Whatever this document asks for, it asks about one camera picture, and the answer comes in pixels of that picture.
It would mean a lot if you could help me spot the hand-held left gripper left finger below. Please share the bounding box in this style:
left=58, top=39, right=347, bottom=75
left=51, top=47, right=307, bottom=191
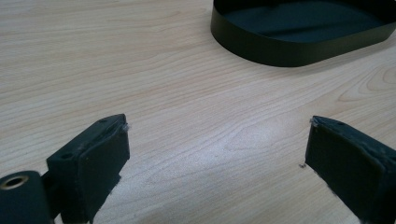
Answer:
left=46, top=113, right=131, bottom=224

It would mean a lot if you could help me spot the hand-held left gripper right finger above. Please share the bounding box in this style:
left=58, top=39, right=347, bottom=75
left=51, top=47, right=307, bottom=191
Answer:
left=304, top=115, right=396, bottom=224

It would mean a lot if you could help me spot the black oval tray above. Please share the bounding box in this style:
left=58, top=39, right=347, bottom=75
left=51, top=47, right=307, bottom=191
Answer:
left=210, top=0, right=396, bottom=68

